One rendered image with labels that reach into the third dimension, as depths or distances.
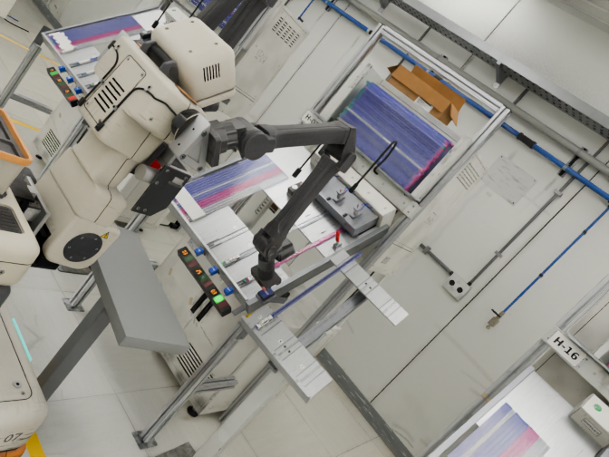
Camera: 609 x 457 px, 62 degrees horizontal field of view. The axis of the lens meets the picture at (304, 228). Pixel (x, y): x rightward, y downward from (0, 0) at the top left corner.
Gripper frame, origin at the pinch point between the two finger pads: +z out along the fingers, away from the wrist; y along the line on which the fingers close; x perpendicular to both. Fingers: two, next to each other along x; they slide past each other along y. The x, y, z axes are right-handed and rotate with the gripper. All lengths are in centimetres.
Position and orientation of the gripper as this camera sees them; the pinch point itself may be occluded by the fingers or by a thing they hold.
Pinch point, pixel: (265, 288)
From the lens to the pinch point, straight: 182.6
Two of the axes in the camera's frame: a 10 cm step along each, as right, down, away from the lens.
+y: -6.1, -6.4, 4.7
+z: -0.8, 6.4, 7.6
